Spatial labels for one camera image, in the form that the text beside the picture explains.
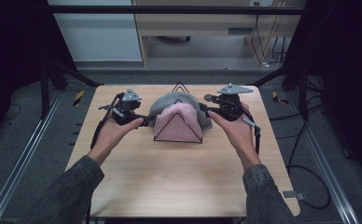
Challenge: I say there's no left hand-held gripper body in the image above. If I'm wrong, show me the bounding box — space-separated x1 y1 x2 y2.
111 88 146 127

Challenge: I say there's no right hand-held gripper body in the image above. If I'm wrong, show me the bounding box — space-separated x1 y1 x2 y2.
203 82 255 122

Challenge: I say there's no pink knit hat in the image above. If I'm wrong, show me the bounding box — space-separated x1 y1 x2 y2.
153 103 203 144

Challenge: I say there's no grey knit hat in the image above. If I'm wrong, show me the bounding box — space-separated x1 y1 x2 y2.
148 91 214 131

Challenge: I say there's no black wire rack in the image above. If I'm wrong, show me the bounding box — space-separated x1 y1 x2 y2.
152 81 204 145

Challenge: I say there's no person's right hand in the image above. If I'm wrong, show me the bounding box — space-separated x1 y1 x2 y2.
207 102 263 171

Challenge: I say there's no person's left hand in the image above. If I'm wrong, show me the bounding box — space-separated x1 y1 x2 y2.
86 98 145 167

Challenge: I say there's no yellow black striped tape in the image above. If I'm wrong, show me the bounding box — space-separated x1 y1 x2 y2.
271 91 290 105
72 90 86 107

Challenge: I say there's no white cabinet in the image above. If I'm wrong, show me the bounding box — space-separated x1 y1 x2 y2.
47 0 144 63

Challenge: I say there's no left hand-held gripper cable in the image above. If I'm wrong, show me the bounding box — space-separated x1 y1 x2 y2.
90 91 125 151

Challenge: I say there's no hand-held gripper cable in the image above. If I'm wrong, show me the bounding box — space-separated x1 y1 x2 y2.
242 106 262 156
90 91 125 151

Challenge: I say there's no right hand-held gripper cable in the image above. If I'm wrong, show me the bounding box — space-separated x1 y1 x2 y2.
242 106 262 156

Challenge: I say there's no black horizontal frame bar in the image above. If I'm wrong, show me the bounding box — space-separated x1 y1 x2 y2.
49 5 307 16

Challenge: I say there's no grey metal bracket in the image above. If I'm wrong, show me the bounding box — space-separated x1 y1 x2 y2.
282 189 307 202

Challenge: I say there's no aluminium floor rail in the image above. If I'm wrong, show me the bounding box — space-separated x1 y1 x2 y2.
0 89 64 224
289 91 361 224

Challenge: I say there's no black floor cable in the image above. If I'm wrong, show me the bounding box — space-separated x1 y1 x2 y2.
285 116 332 211

